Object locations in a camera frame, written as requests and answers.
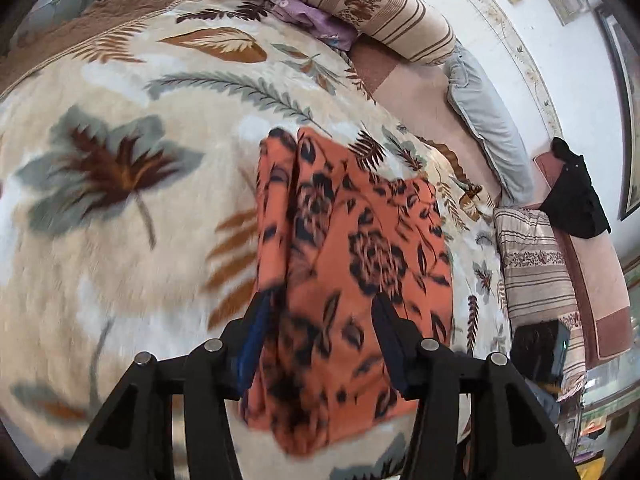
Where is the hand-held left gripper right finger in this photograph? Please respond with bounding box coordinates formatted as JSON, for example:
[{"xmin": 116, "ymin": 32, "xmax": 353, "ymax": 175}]
[{"xmin": 371, "ymin": 292, "xmax": 568, "ymax": 480}]

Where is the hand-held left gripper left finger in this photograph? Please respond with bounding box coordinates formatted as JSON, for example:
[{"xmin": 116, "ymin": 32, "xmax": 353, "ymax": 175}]
[{"xmin": 60, "ymin": 292, "xmax": 273, "ymax": 480}]

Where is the orange floral cloth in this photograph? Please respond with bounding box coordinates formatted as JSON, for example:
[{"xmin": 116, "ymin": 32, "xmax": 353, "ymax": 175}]
[{"xmin": 240, "ymin": 127, "xmax": 456, "ymax": 456}]

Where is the black bag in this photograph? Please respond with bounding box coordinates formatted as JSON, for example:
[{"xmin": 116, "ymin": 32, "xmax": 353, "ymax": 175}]
[{"xmin": 510, "ymin": 319, "xmax": 571, "ymax": 386}]

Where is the leaf printed blanket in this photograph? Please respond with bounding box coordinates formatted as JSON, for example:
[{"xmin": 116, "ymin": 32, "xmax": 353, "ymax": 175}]
[{"xmin": 0, "ymin": 0, "xmax": 516, "ymax": 480}]

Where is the striped flat pillow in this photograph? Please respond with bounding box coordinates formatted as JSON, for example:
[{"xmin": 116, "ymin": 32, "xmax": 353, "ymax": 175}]
[{"xmin": 492, "ymin": 207, "xmax": 588, "ymax": 401}]

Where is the black garment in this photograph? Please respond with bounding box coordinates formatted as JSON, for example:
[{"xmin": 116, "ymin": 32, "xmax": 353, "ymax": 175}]
[{"xmin": 539, "ymin": 137, "xmax": 612, "ymax": 240}]

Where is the grey pillow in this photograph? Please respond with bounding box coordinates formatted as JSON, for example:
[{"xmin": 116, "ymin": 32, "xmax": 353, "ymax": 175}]
[{"xmin": 445, "ymin": 42, "xmax": 536, "ymax": 208}]

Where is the purple cloth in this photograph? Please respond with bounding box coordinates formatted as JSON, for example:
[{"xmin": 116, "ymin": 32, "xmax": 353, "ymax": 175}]
[{"xmin": 267, "ymin": 0, "xmax": 361, "ymax": 51}]

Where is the striped bolster pillow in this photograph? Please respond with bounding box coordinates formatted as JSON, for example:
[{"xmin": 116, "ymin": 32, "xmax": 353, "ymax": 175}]
[{"xmin": 129, "ymin": 0, "xmax": 456, "ymax": 66}]

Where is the large framed picture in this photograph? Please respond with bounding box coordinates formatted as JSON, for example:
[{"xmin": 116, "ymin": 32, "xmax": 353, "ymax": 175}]
[{"xmin": 595, "ymin": 7, "xmax": 640, "ymax": 221}]

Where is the grey quilted cushion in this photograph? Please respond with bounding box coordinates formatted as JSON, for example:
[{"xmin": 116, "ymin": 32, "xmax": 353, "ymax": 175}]
[{"xmin": 10, "ymin": 0, "xmax": 108, "ymax": 51}]

